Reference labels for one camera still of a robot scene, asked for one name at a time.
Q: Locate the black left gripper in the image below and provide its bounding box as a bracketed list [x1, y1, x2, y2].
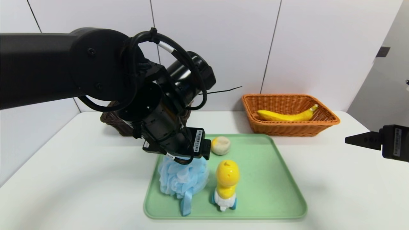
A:
[142, 126, 211, 160]

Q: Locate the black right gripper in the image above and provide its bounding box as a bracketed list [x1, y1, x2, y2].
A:
[344, 124, 409, 162]

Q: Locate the yellow duck toy car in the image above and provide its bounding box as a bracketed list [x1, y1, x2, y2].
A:
[211, 160, 240, 212]

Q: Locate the light blue mesh bath loofah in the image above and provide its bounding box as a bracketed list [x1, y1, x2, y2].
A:
[158, 155, 210, 217]

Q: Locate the yellow banana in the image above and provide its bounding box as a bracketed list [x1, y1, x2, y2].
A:
[257, 104, 319, 122]

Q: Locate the orange wicker basket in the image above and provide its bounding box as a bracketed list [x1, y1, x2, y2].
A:
[241, 94, 341, 137]

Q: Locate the dark brown wicker basket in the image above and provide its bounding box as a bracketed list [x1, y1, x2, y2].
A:
[100, 101, 192, 137]

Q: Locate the round beige yellow bun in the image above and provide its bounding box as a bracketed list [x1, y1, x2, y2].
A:
[211, 136, 231, 156]

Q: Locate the thin black zip tie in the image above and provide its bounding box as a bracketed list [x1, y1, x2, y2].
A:
[197, 86, 243, 96]

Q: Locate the light green plastic tray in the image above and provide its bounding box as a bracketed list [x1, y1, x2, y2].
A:
[144, 134, 308, 220]

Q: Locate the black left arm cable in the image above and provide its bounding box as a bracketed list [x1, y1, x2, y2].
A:
[78, 27, 208, 112]

